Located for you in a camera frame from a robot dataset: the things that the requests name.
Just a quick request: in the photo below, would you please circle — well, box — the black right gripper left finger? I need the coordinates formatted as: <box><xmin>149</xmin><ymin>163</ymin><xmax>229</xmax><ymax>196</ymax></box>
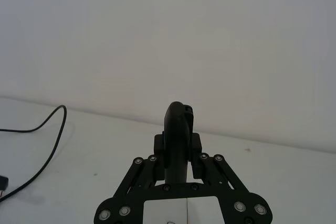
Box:
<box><xmin>93</xmin><ymin>134</ymin><xmax>169</xmax><ymax>224</ymax></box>

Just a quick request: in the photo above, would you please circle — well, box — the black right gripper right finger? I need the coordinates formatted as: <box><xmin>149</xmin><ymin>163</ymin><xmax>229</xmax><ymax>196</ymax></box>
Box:
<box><xmin>189</xmin><ymin>133</ymin><xmax>274</xmax><ymax>224</ymax></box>

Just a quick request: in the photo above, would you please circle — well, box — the white table cloth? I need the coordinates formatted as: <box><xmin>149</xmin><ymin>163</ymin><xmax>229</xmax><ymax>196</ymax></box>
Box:
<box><xmin>0</xmin><ymin>95</ymin><xmax>336</xmax><ymax>224</ymax></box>

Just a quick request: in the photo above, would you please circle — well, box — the thin black cable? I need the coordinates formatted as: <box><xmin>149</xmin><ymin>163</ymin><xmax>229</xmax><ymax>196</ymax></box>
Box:
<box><xmin>0</xmin><ymin>105</ymin><xmax>68</xmax><ymax>204</ymax></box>

